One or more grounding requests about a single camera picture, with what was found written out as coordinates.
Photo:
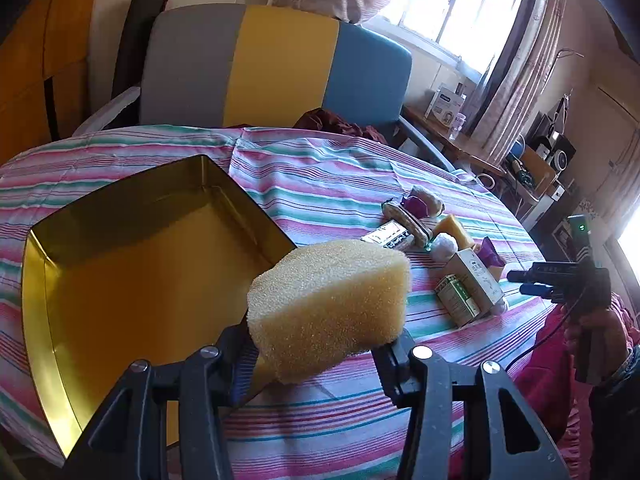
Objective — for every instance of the gold metal tray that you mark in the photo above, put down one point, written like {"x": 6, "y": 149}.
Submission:
{"x": 153, "y": 266}

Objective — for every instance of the small yellow sponge piece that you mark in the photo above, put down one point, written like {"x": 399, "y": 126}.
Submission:
{"x": 452, "y": 226}

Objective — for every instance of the grey yellow blue chair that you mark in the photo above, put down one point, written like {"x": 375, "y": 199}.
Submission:
{"x": 222, "y": 65}

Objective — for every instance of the dark red cloth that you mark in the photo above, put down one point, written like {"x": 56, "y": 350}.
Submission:
{"x": 320, "y": 119}

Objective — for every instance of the purple plastic wrapper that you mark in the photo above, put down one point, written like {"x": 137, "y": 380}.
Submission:
{"x": 488, "y": 254}

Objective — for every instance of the dark rolled mat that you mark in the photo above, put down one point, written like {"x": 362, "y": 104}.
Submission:
{"x": 134, "y": 42}

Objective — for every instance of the beige bandage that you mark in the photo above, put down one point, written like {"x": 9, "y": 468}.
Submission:
{"x": 433, "y": 203}

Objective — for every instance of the large yellow sponge block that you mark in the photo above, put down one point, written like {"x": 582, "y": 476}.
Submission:
{"x": 324, "y": 302}

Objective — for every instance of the patterned packet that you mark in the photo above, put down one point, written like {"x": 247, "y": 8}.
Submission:
{"x": 391, "y": 235}

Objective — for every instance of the person's right hand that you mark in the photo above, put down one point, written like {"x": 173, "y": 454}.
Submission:
{"x": 598, "y": 343}

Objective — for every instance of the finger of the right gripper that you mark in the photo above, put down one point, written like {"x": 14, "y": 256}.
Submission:
{"x": 537, "y": 290}
{"x": 543, "y": 273}

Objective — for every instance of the white box on desk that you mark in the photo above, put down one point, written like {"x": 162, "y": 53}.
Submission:
{"x": 445, "y": 105}

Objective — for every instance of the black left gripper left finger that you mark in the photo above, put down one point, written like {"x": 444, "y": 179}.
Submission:
{"x": 126, "y": 436}

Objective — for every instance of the pink patterned curtain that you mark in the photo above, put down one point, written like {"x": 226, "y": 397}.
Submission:
{"x": 522, "y": 70}

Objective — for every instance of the wooden wardrobe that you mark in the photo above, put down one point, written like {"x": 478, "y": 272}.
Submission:
{"x": 44, "y": 72}

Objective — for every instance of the wooden side desk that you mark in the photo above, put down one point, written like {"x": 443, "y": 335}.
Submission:
{"x": 460, "y": 148}

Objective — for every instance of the white tall medicine box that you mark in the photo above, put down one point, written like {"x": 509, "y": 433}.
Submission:
{"x": 476, "y": 279}

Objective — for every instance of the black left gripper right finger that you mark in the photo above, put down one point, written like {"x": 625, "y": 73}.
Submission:
{"x": 503, "y": 438}

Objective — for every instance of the green small medicine box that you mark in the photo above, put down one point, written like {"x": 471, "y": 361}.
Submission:
{"x": 456, "y": 300}

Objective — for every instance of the white gauze ball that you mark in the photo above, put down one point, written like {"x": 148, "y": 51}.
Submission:
{"x": 443, "y": 247}

